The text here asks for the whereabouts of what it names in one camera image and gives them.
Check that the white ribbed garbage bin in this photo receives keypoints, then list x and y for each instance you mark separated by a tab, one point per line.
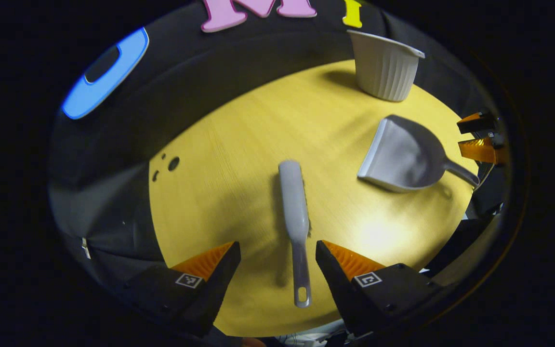
383	72

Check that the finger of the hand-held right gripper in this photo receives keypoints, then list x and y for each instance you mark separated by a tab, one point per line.
475	124
482	150

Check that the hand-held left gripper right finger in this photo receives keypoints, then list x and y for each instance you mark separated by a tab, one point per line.
337	289

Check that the yellow wooden desktop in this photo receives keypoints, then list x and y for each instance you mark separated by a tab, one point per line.
239	144

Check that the small grey broom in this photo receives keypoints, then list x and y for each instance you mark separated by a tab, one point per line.
294	207

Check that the grey plastic dustpan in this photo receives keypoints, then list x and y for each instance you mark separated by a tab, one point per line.
403	159

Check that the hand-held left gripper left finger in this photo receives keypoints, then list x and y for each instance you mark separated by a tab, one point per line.
217	284

